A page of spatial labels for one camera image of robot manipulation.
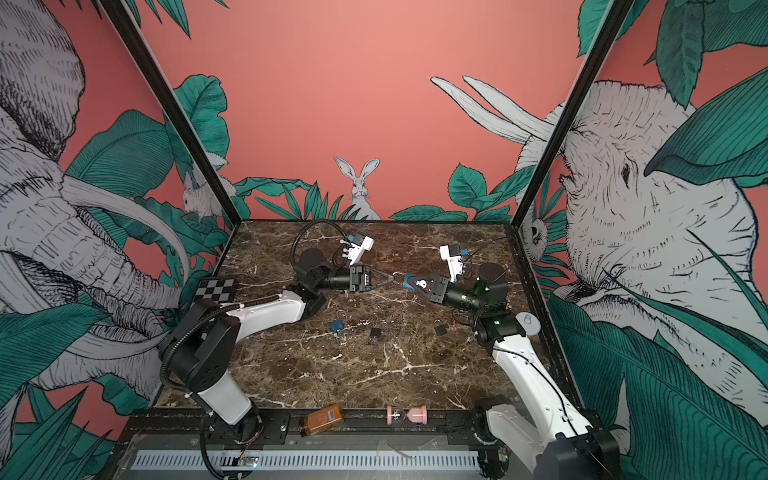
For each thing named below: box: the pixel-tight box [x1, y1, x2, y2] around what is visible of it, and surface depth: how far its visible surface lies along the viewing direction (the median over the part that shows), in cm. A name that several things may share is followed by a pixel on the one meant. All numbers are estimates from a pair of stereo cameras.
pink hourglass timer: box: [386, 405, 427, 425], surface depth 76 cm
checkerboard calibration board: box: [193, 276, 236, 304], surface depth 99 cm
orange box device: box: [306, 404, 342, 435], surface depth 74 cm
